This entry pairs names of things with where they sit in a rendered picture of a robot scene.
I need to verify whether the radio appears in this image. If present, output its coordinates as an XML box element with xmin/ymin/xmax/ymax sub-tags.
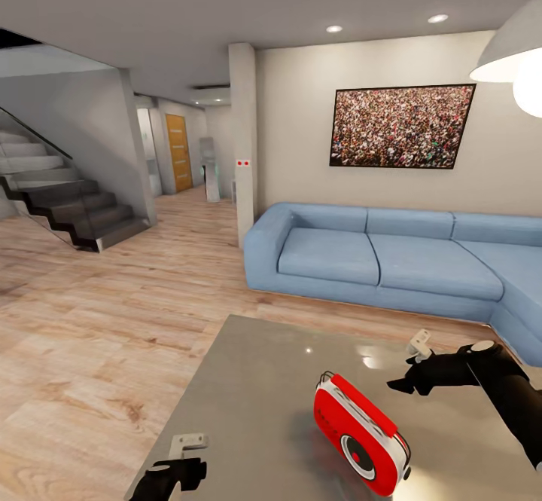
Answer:
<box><xmin>313</xmin><ymin>371</ymin><xmax>411</xmax><ymax>496</ymax></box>

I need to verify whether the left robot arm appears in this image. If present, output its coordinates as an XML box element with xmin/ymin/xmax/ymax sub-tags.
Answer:
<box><xmin>129</xmin><ymin>432</ymin><xmax>210</xmax><ymax>501</ymax></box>

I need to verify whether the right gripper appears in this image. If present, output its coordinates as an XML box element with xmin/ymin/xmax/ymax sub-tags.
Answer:
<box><xmin>387</xmin><ymin>350</ymin><xmax>458</xmax><ymax>396</ymax></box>

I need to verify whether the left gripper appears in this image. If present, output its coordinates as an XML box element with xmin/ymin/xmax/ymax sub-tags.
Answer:
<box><xmin>153</xmin><ymin>457</ymin><xmax>207</xmax><ymax>491</ymax></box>

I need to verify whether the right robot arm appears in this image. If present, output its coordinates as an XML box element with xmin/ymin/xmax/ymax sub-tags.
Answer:
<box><xmin>387</xmin><ymin>328</ymin><xmax>542</xmax><ymax>478</ymax></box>

